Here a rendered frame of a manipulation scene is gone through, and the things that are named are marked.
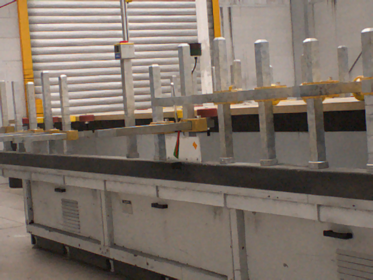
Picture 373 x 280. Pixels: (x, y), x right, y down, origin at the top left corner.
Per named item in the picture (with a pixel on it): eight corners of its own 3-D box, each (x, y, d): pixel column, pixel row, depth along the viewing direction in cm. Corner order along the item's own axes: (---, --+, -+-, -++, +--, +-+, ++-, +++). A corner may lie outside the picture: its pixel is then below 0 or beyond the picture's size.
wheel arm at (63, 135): (14, 144, 392) (14, 136, 392) (12, 144, 395) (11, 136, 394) (92, 137, 414) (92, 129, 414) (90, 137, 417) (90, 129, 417)
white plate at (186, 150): (200, 163, 296) (197, 136, 296) (166, 160, 318) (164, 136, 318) (201, 162, 296) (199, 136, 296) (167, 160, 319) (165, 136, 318)
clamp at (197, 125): (196, 132, 296) (195, 118, 296) (178, 132, 308) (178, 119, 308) (208, 130, 299) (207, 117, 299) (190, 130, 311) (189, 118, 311)
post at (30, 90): (34, 163, 454) (27, 81, 451) (32, 163, 457) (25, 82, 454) (40, 163, 456) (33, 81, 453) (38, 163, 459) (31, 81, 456)
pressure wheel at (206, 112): (206, 136, 300) (203, 107, 299) (194, 136, 307) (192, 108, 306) (222, 135, 304) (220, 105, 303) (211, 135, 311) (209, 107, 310)
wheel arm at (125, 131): (116, 139, 282) (115, 127, 282) (112, 139, 285) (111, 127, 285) (214, 129, 305) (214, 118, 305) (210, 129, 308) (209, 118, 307)
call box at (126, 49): (122, 60, 343) (120, 42, 342) (115, 61, 349) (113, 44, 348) (135, 59, 346) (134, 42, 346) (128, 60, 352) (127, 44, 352)
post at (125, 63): (130, 158, 347) (122, 59, 344) (125, 158, 351) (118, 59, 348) (139, 157, 349) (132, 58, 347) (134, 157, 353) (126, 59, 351)
